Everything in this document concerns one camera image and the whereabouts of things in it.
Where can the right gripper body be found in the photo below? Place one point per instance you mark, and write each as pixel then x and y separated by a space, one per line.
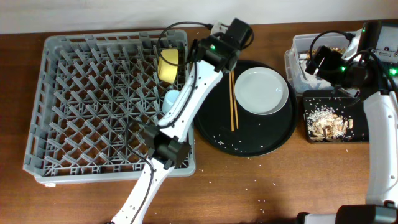
pixel 334 70

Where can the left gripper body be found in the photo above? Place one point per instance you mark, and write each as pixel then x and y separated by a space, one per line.
pixel 194 50

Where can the yellow plastic bowl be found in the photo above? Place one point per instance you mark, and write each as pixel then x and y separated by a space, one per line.
pixel 168 65

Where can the wooden chopstick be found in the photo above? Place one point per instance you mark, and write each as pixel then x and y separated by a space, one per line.
pixel 234 100
pixel 231 102

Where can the light blue plastic cup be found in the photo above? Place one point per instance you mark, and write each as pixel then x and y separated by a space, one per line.
pixel 169 99

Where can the white round plate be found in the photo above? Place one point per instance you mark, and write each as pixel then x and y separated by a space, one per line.
pixel 261 91

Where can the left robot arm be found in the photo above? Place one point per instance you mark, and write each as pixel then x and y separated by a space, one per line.
pixel 211 59

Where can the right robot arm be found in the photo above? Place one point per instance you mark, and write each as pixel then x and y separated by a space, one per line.
pixel 369 64

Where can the crumpled white paper waste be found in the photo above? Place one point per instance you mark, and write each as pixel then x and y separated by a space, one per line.
pixel 313 81

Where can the clear plastic waste bin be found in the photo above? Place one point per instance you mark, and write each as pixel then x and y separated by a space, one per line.
pixel 302 43

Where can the grey plastic dishwasher rack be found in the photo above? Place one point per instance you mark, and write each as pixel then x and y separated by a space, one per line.
pixel 95 95

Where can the gold foil wrapper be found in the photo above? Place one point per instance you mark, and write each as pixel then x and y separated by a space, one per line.
pixel 306 55

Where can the black rectangular tray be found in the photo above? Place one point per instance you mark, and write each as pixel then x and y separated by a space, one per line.
pixel 344 105

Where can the pile of food scraps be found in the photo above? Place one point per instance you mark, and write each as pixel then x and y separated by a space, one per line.
pixel 325 125

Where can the round black tray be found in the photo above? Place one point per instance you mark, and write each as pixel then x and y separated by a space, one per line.
pixel 264 118

